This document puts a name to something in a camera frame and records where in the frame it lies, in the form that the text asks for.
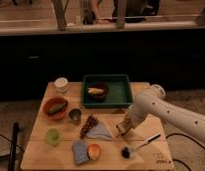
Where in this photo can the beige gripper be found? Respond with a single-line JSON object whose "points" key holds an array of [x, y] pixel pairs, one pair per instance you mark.
{"points": [[129, 122]]}

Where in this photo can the wooden block eraser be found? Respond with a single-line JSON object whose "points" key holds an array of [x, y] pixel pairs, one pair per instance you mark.
{"points": [[122, 132]]}

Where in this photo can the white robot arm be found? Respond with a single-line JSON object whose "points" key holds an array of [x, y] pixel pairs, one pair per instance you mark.
{"points": [[151, 101]]}

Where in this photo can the small metal cup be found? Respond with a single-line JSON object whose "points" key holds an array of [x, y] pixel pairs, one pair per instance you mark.
{"points": [[75, 116]]}

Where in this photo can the white paper cup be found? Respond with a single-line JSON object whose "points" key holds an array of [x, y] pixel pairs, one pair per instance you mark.
{"points": [[61, 84]]}

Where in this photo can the black white dish brush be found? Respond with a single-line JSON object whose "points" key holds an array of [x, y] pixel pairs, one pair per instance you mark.
{"points": [[127, 152]]}

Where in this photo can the green plastic tray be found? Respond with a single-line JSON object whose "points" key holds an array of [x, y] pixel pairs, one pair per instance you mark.
{"points": [[119, 91]]}

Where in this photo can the grey folded cloth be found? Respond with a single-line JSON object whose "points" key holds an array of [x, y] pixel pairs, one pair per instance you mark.
{"points": [[99, 131]]}

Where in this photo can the brown grape bunch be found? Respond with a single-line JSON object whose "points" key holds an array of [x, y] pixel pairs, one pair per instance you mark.
{"points": [[89, 124]]}

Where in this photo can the dark brown bowl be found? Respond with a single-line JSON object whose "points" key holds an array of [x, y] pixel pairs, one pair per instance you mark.
{"points": [[100, 85]]}

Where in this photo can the orange bread roll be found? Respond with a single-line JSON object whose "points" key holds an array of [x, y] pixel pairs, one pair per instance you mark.
{"points": [[94, 151]]}

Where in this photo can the yellow corn cob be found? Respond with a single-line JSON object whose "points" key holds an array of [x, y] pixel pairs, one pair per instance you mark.
{"points": [[95, 91]]}

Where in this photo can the blue sponge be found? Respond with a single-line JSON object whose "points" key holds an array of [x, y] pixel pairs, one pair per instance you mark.
{"points": [[80, 152]]}

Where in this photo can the orange bowl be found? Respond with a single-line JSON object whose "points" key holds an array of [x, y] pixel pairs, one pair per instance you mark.
{"points": [[53, 101]]}

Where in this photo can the green pickle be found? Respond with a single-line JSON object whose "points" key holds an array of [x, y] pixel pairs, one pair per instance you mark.
{"points": [[56, 108]]}

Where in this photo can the black stand pole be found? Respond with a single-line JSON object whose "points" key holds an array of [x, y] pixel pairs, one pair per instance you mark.
{"points": [[15, 131]]}

